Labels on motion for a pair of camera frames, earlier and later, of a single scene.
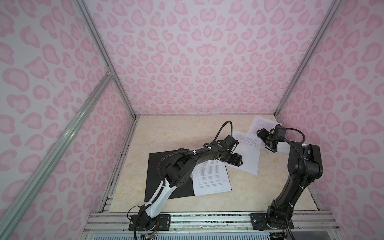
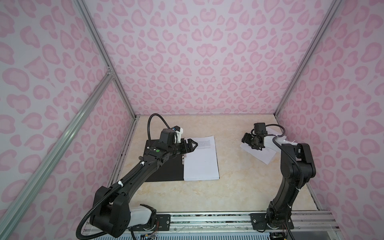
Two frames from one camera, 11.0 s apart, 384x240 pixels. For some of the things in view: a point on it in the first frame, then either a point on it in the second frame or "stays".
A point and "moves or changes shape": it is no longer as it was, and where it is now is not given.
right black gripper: [264, 130] → [246, 138]
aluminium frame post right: [326, 25] stays
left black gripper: [238, 162] → [184, 149]
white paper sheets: [259, 123] → [273, 142]
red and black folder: [153, 180] moves or changes shape
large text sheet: [249, 147] → [202, 163]
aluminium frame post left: [86, 15] stays
